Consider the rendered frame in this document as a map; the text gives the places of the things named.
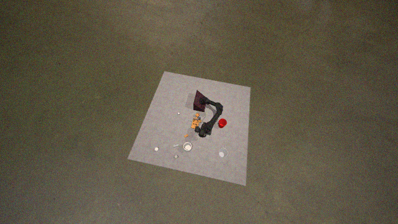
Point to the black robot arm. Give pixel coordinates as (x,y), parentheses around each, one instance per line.
(206,127)

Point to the red plastic cup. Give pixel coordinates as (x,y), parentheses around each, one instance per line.
(222,123)

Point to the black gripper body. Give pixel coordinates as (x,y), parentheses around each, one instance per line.
(197,129)

